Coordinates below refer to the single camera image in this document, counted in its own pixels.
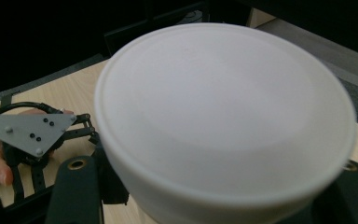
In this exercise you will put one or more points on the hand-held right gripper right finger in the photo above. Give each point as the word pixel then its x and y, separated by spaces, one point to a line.
pixel 351 199

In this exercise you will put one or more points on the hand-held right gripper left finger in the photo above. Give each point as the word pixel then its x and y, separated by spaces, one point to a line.
pixel 74 193

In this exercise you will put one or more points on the beige box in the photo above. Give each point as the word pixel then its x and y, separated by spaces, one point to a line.
pixel 258 18

